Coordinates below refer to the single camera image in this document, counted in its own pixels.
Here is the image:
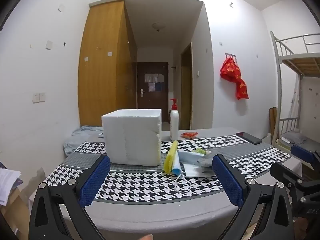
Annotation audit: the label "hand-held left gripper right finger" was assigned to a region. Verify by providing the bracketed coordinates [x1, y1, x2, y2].
[212, 154, 297, 240]

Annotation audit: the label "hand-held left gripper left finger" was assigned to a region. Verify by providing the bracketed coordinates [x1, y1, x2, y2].
[29, 154, 112, 240]

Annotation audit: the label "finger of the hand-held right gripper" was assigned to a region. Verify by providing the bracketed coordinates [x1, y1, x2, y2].
[290, 144, 320, 167]
[269, 162, 312, 196]

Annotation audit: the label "grey cloth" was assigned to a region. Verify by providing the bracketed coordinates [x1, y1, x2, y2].
[196, 154, 218, 173]

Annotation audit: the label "white face mask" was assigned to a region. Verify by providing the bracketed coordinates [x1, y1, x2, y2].
[184, 162, 218, 180]

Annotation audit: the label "green plastic bag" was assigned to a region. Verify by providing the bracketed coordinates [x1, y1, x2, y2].
[194, 148, 213, 157]

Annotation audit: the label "blue face mask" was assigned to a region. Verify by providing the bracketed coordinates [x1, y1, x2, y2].
[172, 151, 208, 193]

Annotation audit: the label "white foam box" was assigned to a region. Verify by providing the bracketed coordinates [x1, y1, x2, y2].
[101, 109, 162, 167]

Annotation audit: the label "yellow cleaning cloth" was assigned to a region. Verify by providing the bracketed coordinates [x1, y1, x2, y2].
[164, 140, 178, 175]

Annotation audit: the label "grey pillow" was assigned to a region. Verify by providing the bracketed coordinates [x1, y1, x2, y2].
[280, 131, 308, 144]

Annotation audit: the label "wooden boards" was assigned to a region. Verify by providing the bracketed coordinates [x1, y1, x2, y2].
[269, 107, 278, 140]

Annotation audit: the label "houndstooth table runner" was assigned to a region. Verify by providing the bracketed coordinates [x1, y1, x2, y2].
[45, 132, 292, 202]

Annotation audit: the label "black phone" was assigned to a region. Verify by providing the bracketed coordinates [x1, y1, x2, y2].
[236, 132, 262, 145]

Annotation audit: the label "grey bedding bundle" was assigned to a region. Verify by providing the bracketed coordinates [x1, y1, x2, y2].
[63, 125, 104, 154]

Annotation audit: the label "grey table cover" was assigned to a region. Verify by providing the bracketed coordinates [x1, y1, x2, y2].
[29, 127, 303, 240]

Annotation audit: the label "white lotion bottle red pump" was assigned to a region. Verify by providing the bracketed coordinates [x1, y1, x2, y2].
[169, 99, 179, 141]

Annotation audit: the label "stack of papers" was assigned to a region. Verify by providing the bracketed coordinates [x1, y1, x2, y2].
[0, 169, 22, 205]

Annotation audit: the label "metal bunk bed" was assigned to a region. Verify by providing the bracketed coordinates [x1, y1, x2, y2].
[270, 31, 320, 150]

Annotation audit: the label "light wooden side door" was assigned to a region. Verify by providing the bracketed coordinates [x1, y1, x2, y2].
[180, 42, 193, 130]

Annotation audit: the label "red hanging bags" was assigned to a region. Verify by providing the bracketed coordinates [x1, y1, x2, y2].
[220, 56, 249, 100]

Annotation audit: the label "wooden wardrobe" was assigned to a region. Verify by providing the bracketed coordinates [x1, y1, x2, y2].
[77, 0, 138, 127]

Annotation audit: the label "papers on door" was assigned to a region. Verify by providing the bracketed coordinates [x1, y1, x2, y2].
[144, 73, 165, 92]

